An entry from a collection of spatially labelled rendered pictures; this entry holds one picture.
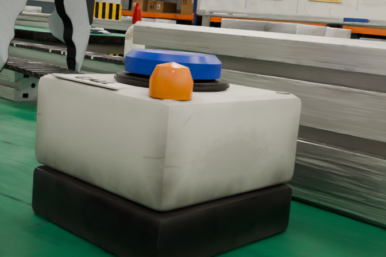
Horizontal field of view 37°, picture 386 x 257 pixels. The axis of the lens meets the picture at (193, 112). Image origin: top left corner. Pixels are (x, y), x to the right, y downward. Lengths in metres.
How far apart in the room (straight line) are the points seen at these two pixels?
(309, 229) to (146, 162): 0.10
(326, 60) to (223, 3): 3.60
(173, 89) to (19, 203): 0.11
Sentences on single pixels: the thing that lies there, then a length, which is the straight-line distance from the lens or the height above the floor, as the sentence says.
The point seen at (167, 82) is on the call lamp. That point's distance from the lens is 0.19.
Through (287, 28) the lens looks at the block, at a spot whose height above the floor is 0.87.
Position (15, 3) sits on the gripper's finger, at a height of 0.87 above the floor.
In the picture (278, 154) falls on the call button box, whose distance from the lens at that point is 0.24.
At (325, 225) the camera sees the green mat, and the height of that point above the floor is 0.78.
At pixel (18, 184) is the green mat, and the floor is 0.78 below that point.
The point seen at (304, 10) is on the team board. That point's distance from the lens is 3.58.
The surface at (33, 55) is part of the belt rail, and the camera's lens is 0.90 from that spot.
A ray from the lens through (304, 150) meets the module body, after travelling 0.29.
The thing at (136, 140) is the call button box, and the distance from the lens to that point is 0.20.
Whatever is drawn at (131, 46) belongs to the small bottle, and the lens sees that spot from 1.03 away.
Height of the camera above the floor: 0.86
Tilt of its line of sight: 8 degrees down
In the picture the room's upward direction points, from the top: 5 degrees clockwise
